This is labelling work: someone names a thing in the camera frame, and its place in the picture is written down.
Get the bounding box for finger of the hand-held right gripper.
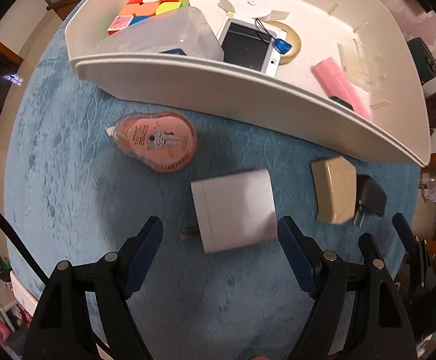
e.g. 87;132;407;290
391;212;434;301
358;233;385;265

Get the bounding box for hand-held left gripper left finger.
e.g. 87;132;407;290
23;215;164;360

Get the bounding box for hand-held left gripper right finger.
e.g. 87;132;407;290
277;215;417;360

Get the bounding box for black plug adapter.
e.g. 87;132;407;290
353;174;388;228

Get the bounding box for white charger block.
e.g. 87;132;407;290
181;169;279;255

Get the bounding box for white plastic storage bin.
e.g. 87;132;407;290
65;0;433;168

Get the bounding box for pink hair roller clip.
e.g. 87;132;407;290
311;57;373;122

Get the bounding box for yellowish tape roll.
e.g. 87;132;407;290
266;20;302;65

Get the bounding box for clear plastic box with label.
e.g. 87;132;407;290
97;6;225;61

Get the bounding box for small white screen device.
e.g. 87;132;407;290
217;16;287;78

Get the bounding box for colourful puzzle cube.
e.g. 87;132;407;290
107;0;191;37

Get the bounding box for beige box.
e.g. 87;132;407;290
310;156;358;226

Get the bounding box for blue textured mat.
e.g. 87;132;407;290
3;26;425;360

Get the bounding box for pink correction tape dispenser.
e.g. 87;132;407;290
106;111;198;174

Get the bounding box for dark green round object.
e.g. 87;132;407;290
406;37;436;86

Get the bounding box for clear acrylic divider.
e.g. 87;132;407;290
337;37;392;91

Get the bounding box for white plastic piece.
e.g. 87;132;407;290
217;0;290;22

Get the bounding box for black cable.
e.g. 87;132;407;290
0;195;104;349

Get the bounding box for blue tag with cord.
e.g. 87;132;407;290
254;17;290;52

